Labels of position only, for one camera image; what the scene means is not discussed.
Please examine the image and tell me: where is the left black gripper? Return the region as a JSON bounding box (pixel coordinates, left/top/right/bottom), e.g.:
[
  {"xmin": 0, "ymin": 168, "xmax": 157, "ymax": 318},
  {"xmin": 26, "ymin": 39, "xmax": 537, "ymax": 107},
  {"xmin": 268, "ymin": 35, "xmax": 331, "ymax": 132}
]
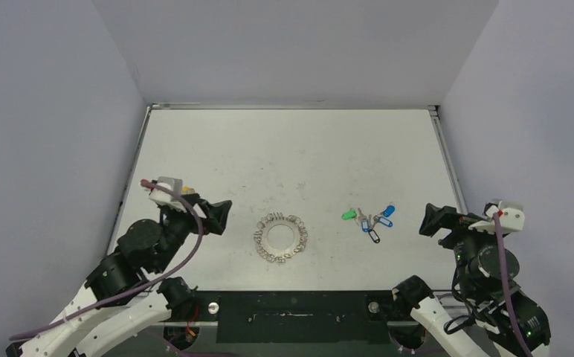
[{"xmin": 154, "ymin": 192, "xmax": 232, "ymax": 272}]

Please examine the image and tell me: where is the metal disc keyring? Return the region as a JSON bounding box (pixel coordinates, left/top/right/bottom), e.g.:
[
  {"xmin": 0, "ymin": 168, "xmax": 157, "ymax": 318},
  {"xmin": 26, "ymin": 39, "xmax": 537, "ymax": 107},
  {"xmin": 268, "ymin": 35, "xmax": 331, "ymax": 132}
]
[{"xmin": 252, "ymin": 212, "xmax": 309, "ymax": 264}]

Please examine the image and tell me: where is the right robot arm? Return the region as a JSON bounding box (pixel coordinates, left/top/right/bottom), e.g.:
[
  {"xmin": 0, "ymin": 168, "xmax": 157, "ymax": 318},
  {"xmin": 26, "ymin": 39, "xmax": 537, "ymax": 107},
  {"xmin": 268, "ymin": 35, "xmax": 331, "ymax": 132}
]
[{"xmin": 392, "ymin": 200, "xmax": 551, "ymax": 356}]

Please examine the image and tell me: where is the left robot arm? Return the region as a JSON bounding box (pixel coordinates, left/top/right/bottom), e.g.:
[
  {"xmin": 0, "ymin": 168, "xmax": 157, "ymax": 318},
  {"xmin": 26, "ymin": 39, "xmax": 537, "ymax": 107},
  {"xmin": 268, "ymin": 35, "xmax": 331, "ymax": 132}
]
[{"xmin": 5, "ymin": 190, "xmax": 233, "ymax": 356}]

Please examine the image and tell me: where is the black tagged key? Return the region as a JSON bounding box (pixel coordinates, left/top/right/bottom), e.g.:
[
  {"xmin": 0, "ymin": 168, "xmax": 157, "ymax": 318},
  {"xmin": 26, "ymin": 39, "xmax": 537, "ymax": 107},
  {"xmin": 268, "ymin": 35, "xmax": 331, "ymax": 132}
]
[{"xmin": 368, "ymin": 229, "xmax": 381, "ymax": 244}]

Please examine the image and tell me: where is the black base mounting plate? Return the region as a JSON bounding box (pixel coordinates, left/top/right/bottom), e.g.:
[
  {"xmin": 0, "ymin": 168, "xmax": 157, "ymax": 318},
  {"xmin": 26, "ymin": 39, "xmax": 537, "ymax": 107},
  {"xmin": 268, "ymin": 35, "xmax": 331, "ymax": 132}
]
[{"xmin": 145, "ymin": 290, "xmax": 441, "ymax": 346}]

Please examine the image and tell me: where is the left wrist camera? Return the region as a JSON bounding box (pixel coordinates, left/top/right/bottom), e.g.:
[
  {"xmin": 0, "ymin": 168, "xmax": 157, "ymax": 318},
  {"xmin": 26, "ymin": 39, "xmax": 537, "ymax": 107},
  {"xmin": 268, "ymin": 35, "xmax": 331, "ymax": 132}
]
[{"xmin": 149, "ymin": 176, "xmax": 184, "ymax": 210}]

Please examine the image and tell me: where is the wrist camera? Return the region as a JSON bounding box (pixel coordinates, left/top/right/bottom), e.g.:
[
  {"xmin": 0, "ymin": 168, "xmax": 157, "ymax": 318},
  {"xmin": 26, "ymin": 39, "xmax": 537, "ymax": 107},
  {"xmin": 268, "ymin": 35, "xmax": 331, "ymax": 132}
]
[
  {"xmin": 149, "ymin": 176, "xmax": 184, "ymax": 210},
  {"xmin": 468, "ymin": 199, "xmax": 526, "ymax": 235}
]

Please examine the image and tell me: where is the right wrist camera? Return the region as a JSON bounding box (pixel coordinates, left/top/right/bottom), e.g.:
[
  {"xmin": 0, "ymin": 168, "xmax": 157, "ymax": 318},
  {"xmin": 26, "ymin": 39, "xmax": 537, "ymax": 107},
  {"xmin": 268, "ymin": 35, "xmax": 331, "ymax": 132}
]
[{"xmin": 468, "ymin": 199, "xmax": 526, "ymax": 235}]

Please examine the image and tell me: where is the aluminium table frame rail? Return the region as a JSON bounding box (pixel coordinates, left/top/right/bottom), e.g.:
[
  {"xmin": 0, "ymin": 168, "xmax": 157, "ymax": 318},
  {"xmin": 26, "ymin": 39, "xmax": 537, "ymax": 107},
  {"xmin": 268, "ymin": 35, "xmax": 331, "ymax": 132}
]
[{"xmin": 72, "ymin": 102, "xmax": 515, "ymax": 327}]

